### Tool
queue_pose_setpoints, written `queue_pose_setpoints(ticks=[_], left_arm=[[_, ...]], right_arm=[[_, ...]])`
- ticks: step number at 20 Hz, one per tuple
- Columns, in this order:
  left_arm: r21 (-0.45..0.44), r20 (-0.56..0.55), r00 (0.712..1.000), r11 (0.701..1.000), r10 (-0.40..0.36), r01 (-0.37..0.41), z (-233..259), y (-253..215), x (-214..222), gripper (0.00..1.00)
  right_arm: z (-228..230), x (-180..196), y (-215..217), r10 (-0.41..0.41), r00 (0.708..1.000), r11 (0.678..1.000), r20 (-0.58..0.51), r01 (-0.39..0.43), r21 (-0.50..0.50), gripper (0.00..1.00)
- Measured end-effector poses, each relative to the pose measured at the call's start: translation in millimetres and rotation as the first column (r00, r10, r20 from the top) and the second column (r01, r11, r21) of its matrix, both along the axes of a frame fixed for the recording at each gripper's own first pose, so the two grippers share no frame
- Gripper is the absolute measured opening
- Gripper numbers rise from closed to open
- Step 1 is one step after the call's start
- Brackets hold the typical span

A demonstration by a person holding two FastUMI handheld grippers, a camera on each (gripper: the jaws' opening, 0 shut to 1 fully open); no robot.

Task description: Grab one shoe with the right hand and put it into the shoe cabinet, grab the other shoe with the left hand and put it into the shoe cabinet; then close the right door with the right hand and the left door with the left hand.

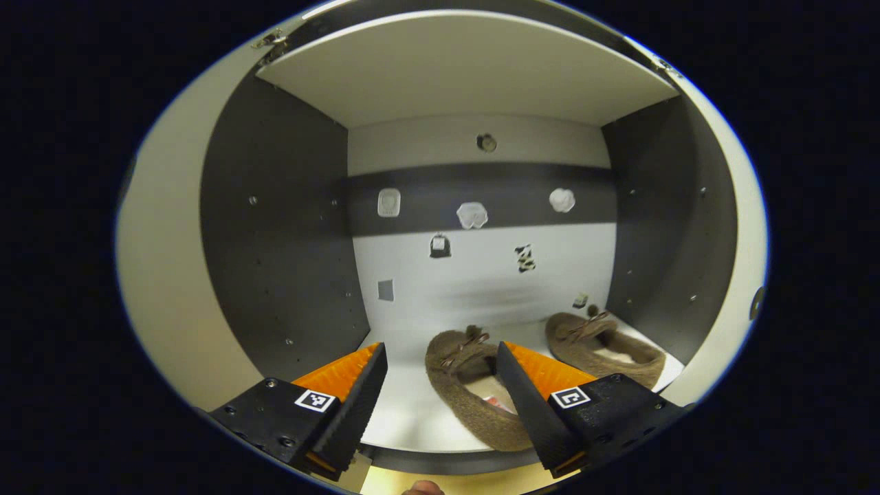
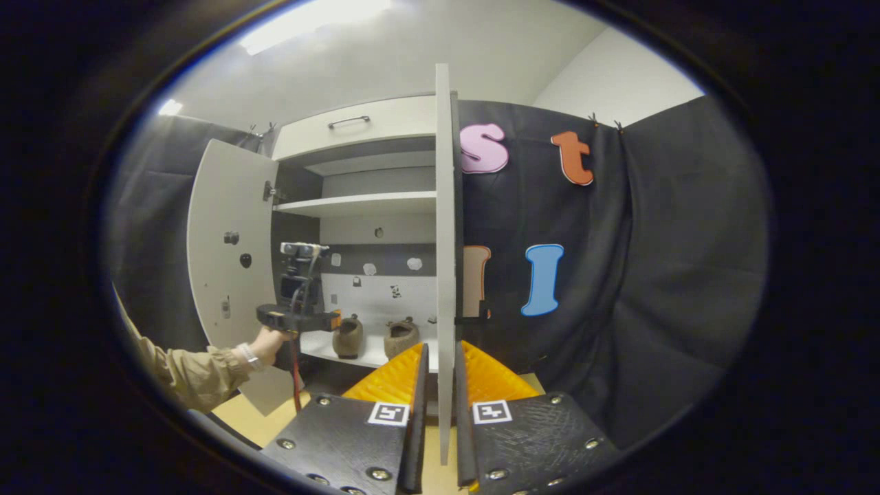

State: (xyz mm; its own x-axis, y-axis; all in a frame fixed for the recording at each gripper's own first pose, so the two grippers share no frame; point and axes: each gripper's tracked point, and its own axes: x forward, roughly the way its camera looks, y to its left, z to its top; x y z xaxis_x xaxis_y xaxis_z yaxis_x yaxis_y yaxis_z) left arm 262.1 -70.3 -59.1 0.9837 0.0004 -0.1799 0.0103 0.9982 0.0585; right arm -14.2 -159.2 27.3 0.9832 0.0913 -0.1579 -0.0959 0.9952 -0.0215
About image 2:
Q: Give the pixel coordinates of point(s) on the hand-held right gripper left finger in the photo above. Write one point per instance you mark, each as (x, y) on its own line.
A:
(344, 440)

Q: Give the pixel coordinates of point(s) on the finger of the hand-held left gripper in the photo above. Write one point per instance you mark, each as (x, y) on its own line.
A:
(331, 320)

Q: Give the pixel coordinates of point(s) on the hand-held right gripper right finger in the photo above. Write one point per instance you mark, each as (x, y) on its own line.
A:
(543, 440)

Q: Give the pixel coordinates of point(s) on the brown fuzzy slipper shoe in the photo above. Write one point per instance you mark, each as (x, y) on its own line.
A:
(348, 338)
(401, 338)

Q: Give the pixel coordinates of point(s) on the grey cabinet door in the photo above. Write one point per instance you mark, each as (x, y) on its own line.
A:
(230, 199)
(445, 206)

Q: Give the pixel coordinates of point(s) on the grey shoe cabinet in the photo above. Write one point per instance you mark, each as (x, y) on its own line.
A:
(371, 203)

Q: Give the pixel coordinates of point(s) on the grey cabinet drawer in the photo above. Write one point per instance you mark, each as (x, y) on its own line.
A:
(392, 130)

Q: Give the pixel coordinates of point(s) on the white wristband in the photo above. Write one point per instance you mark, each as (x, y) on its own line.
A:
(249, 356)

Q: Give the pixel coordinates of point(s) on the black backdrop cloth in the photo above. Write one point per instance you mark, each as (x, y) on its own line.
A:
(653, 275)

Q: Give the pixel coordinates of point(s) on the small ceiling light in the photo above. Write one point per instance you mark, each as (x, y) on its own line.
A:
(170, 107)

